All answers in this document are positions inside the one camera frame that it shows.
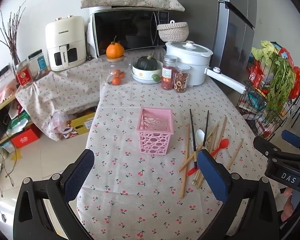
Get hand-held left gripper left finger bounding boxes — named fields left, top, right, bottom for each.
left=12, top=149, right=95, bottom=240

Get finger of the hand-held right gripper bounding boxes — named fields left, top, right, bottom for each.
left=253, top=135, right=300, bottom=167
left=281, top=130, right=300, bottom=155

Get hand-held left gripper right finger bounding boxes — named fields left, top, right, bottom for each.
left=197, top=149, right=282, bottom=240

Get pile of wooden chopsticks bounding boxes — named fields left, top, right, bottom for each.
left=179, top=116, right=244, bottom=199

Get red plastic spoon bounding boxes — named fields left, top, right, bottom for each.
left=187, top=138, right=229, bottom=176

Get black chopstick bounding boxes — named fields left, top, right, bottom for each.
left=189, top=109, right=198, bottom=170
left=202, top=110, right=210, bottom=152

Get pink plastic utensil basket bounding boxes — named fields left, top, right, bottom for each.
left=136, top=107, right=174, bottom=155

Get person's right hand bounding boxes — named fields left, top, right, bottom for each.
left=281, top=187, right=300, bottom=220

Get teal snack packet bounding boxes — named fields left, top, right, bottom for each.
left=247, top=92, right=268, bottom=110

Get yellow cardboard box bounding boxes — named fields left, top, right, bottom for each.
left=67, top=111, right=97, bottom=137

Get pink plastic bag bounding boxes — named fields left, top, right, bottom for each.
left=48, top=111, right=70, bottom=133

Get green leafy herbs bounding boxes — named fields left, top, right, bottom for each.
left=265, top=52, right=297, bottom=123

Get red plastic bag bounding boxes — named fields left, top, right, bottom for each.
left=277, top=47, right=300, bottom=99

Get cherry print tablecloth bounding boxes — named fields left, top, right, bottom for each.
left=76, top=47, right=280, bottom=240

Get red cardboard box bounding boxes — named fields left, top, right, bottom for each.
left=10, top=130, right=40, bottom=149

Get red snack packet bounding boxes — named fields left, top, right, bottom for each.
left=249, top=60, right=265, bottom=88

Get green packet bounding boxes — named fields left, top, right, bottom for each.
left=7, top=112, right=30, bottom=133

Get cherry print cabinet cloth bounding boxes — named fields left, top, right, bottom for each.
left=15, top=59, right=105, bottom=140

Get napa cabbage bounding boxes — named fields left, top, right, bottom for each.
left=251, top=41, right=280, bottom=67

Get jar of dried fruit slices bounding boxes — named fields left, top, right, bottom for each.
left=174, top=63, right=191, bottom=93

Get wooden shelf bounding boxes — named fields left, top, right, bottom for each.
left=0, top=90, right=35, bottom=150

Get glass jar with wooden lid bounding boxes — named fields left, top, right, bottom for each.
left=102, top=56, right=132, bottom=87

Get jar of red dried fruit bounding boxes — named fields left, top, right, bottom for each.
left=161, top=55, right=178, bottom=90

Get pink cloth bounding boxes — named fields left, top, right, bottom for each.
left=0, top=81, right=18, bottom=105

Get white electric cooking pot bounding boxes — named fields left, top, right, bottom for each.
left=165, top=41, right=246, bottom=94

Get clear container with black lid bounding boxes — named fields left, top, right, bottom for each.
left=36, top=56, right=50, bottom=77
left=28, top=49, right=43, bottom=67

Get white flower print bowl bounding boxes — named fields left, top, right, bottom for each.
left=131, top=60, right=163, bottom=84

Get power strip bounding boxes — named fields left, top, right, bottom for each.
left=0, top=65, right=12, bottom=84

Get large orange with leaf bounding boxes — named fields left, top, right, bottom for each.
left=106, top=36, right=125, bottom=58

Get dark green pumpkin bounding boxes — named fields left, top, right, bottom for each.
left=136, top=56, right=158, bottom=70

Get grey refrigerator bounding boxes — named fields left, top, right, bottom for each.
left=161, top=0, right=257, bottom=98

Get cream air fryer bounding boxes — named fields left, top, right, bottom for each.
left=45, top=15, right=87, bottom=72

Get dried twig bunch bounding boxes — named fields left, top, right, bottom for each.
left=0, top=1, right=27, bottom=67

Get woven lidded basket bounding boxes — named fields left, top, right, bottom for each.
left=157, top=20, right=190, bottom=42

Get black microwave oven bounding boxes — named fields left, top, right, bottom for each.
left=89, top=6, right=169, bottom=58

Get black wire rack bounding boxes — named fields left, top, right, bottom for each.
left=236, top=80, right=300, bottom=140

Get black cable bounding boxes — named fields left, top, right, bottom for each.
left=0, top=152, right=18, bottom=198

